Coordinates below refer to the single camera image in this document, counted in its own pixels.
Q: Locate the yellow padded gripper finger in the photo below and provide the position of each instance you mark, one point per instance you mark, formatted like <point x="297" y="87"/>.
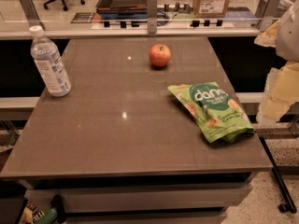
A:
<point x="281" y="91"/>
<point x="268" y="38"/>

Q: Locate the red apple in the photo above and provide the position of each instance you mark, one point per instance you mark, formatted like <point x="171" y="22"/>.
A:
<point x="159" y="55"/>

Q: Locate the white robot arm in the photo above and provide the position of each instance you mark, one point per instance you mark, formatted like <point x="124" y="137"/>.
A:
<point x="287" y="39"/>

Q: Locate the clear blue-label plastic bottle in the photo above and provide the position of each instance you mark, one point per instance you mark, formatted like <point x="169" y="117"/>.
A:
<point x="49" y="63"/>

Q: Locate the green snack chip bag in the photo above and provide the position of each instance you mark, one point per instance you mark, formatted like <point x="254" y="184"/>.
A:
<point x="215" y="112"/>

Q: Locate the cardboard box with label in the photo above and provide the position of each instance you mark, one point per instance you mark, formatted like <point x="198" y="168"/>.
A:
<point x="210" y="8"/>

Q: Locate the black floor bar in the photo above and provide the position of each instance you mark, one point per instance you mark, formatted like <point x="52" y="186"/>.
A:
<point x="278" y="172"/>

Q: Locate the grey drawer cabinet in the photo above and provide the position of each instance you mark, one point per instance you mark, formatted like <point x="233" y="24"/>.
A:
<point x="202" y="203"/>

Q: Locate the right metal railing post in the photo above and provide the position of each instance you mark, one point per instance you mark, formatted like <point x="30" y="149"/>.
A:
<point x="268" y="14"/>

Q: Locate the metal railing post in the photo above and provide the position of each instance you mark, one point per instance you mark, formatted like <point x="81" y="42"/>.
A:
<point x="30" y="12"/>
<point x="152" y="16"/>
<point x="268" y="14"/>

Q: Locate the centre metal railing post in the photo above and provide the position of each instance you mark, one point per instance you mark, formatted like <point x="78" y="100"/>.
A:
<point x="152" y="16"/>

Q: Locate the left metal railing post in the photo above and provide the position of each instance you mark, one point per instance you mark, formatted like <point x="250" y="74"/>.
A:
<point x="30" y="12"/>

